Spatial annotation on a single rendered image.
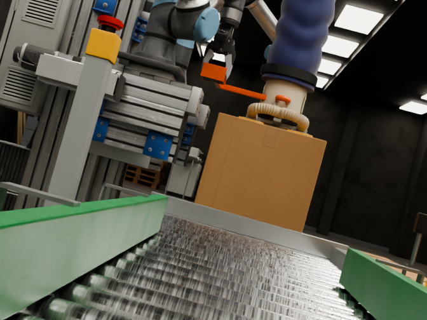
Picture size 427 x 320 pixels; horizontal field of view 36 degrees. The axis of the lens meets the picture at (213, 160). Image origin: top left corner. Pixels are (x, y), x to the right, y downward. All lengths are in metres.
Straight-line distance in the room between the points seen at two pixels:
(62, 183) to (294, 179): 0.94
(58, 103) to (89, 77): 0.80
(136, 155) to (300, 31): 0.81
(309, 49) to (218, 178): 0.65
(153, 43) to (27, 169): 0.68
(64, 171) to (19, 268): 1.15
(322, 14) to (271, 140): 0.58
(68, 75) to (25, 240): 1.65
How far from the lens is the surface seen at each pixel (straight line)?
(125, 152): 2.36
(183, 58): 2.77
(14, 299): 0.57
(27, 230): 0.54
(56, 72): 2.18
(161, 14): 2.28
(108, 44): 1.70
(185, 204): 2.23
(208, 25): 2.20
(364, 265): 1.32
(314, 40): 2.60
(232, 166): 2.32
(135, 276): 0.94
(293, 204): 2.32
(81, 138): 1.69
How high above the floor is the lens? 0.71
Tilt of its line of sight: 2 degrees up
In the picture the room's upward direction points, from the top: 15 degrees clockwise
